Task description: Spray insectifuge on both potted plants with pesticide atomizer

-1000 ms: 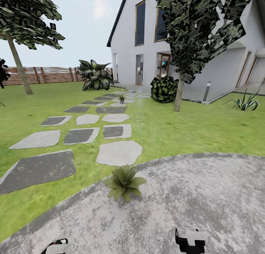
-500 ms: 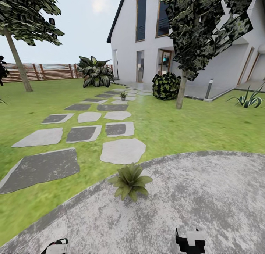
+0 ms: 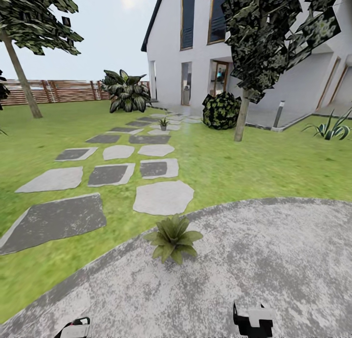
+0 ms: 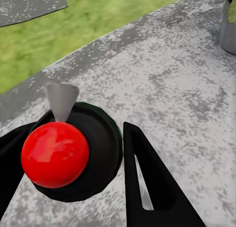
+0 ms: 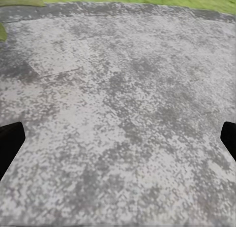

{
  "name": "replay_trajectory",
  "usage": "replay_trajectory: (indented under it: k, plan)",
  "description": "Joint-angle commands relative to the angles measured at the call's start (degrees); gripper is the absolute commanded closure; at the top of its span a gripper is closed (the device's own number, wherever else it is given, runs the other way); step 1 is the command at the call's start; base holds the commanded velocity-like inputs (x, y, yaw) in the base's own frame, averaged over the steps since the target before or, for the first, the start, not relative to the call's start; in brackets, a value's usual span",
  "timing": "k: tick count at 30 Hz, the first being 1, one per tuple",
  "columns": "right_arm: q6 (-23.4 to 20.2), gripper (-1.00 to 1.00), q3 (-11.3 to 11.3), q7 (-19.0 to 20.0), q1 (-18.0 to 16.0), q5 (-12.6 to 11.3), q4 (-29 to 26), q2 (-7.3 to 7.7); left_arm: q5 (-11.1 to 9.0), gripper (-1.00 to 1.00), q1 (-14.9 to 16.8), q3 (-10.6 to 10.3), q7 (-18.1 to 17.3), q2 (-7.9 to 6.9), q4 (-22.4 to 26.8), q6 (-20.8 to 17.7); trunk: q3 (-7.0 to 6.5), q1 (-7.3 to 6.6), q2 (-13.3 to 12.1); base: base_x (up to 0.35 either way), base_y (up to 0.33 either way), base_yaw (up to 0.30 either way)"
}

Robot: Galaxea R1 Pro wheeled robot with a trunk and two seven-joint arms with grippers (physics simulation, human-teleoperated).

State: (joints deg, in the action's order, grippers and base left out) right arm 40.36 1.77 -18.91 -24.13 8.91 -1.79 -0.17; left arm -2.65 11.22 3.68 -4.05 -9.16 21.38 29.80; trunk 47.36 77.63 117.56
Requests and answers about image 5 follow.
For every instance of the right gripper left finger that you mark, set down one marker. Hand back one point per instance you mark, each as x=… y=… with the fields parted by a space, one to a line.
x=12 y=137

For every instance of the pot plant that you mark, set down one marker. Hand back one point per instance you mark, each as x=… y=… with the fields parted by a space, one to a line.
x=4 y=3

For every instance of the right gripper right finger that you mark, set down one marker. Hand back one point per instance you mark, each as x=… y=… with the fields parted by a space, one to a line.
x=228 y=137

